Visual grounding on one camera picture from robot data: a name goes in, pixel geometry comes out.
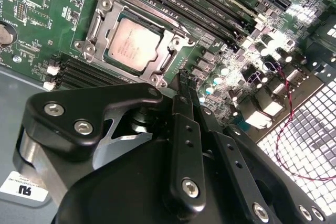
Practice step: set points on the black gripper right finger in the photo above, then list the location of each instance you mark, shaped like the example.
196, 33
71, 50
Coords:
236, 155

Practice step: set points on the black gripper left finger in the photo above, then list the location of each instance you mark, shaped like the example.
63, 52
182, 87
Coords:
78, 103

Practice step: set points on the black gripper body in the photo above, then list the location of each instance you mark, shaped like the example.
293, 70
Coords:
126, 187

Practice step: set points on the metal locking lever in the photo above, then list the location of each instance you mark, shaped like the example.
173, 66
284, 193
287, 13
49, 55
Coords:
115, 67
157, 11

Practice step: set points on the silver green CPU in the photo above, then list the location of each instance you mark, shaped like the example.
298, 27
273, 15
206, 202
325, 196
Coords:
131, 43

